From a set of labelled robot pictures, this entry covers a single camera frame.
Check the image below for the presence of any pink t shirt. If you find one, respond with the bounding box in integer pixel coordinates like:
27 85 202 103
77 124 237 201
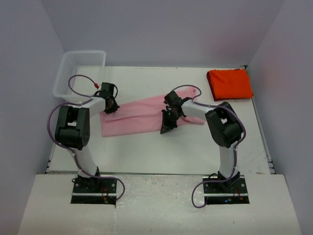
99 86 206 138

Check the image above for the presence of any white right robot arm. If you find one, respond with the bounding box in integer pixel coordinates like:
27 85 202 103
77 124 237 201
160 91 246 192

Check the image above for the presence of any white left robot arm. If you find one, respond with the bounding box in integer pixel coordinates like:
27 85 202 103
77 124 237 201
52 82 119 192

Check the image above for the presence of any white plastic basket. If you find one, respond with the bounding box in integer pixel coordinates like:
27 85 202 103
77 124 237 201
53 50 106 103

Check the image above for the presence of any orange folded t shirt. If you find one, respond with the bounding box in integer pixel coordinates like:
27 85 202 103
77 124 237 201
210 69 253 101

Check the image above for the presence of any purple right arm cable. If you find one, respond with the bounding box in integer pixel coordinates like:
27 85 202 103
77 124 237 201
171 84 246 182

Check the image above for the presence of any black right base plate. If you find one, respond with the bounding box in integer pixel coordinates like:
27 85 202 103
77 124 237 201
203 175 250 205

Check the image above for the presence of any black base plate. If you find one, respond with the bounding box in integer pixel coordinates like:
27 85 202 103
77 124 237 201
203 175 250 205
71 176 117 206

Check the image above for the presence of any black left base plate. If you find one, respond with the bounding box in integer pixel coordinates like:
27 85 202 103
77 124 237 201
71 176 117 206

